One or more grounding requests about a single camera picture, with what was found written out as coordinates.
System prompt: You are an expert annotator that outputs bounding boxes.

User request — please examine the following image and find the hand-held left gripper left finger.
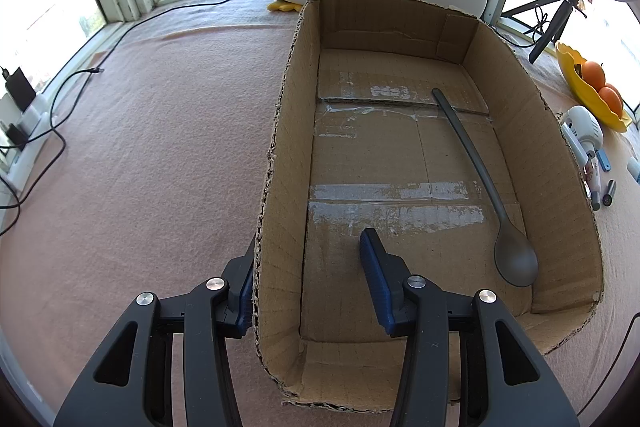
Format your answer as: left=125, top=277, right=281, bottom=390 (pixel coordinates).
left=52, top=234, right=258, bottom=427

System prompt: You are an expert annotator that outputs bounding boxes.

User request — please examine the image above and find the grey long-handled spoon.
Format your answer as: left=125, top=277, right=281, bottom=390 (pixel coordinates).
left=431, top=88, right=540, bottom=288

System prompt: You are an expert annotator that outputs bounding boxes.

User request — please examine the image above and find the white handheld appliance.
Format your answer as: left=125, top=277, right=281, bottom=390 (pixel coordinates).
left=560, top=106, right=604, bottom=158

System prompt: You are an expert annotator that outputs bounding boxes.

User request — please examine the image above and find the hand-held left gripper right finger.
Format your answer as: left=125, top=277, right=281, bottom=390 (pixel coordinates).
left=359, top=228, right=581, bottom=427

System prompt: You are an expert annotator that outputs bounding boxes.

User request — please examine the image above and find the white power strip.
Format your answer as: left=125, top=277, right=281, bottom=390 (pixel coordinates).
left=0, top=92, right=52, bottom=192

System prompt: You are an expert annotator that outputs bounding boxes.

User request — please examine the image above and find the pink blanket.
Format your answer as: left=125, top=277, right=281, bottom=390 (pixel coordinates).
left=0, top=0, right=640, bottom=427

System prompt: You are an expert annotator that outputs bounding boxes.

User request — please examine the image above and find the black tripod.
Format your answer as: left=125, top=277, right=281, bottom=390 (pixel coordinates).
left=502, top=0, right=596, bottom=65

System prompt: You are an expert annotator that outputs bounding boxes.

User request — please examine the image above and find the cardboard box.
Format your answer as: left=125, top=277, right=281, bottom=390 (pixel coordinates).
left=252, top=0, right=606, bottom=413

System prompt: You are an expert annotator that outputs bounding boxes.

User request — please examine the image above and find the yellow fruit bowl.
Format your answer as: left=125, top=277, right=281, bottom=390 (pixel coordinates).
left=555, top=42, right=633, bottom=134

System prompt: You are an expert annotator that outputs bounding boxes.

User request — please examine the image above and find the long black cable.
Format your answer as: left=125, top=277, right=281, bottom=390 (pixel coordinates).
left=30, top=0, right=271, bottom=142

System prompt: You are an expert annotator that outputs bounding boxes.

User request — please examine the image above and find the small black power adapter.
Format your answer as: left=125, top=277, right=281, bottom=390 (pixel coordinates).
left=6, top=122, right=32, bottom=151

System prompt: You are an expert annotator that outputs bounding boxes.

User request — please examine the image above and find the orange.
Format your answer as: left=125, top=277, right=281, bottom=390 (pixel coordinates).
left=582, top=61, right=607, bottom=90
left=598, top=85, right=624, bottom=118

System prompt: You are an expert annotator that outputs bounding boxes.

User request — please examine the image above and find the black cable with plug end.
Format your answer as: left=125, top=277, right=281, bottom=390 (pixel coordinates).
left=0, top=67, right=106, bottom=238

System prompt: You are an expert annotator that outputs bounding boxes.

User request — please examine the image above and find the thin black cable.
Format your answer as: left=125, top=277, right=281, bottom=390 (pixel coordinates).
left=570, top=307, right=640, bottom=413

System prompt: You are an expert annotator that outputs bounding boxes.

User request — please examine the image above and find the large black power adapter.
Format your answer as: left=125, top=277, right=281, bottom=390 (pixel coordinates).
left=4, top=67, right=38, bottom=112

